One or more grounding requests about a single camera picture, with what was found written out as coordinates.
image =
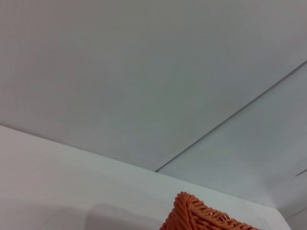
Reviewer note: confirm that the orange woven plastic basket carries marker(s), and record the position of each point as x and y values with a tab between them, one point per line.
192	215

